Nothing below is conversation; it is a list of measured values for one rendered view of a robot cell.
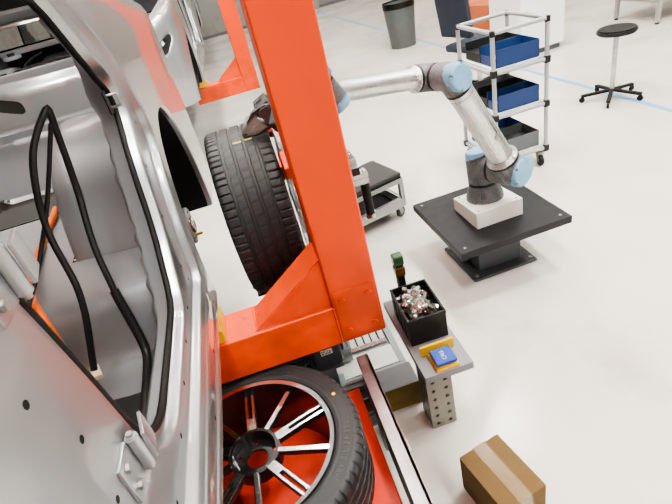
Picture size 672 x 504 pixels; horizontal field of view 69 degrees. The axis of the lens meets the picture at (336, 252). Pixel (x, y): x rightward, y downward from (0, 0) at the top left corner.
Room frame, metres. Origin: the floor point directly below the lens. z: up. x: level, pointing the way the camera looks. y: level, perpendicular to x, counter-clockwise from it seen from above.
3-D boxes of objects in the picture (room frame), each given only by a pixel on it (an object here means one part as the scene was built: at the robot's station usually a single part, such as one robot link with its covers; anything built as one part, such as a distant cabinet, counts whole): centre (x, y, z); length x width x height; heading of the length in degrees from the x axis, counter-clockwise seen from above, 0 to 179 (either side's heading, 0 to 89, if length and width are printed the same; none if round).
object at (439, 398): (1.26, -0.24, 0.21); 0.10 x 0.10 x 0.42; 6
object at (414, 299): (1.33, -0.23, 0.51); 0.20 x 0.14 x 0.13; 4
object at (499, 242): (2.21, -0.84, 0.15); 0.60 x 0.60 x 0.30; 7
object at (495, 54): (3.30, -1.41, 0.50); 0.54 x 0.42 x 1.00; 6
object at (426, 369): (1.29, -0.23, 0.44); 0.43 x 0.17 x 0.03; 6
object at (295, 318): (1.31, 0.32, 0.69); 0.52 x 0.17 x 0.35; 96
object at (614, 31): (3.94, -2.68, 0.29); 0.49 x 0.46 x 0.58; 15
